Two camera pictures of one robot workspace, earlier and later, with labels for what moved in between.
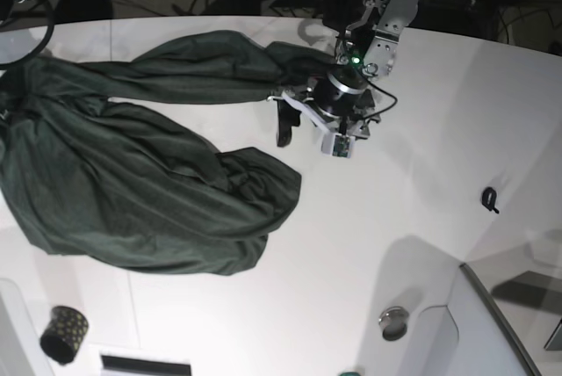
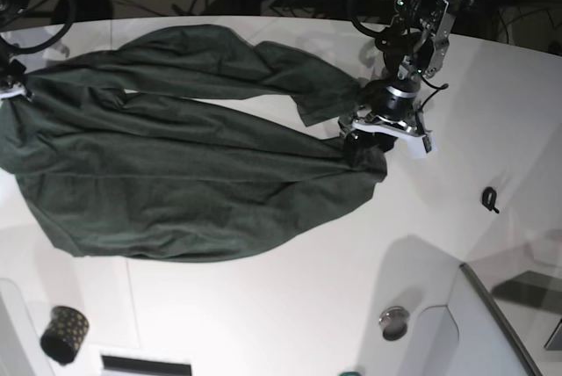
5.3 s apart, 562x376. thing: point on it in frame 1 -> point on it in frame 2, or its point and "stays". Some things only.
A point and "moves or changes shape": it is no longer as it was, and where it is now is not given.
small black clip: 488,199 stays
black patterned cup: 65,334 stays
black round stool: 84,3 stays
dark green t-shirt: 90,177 moves or changes shape
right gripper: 336,100 -> 390,105
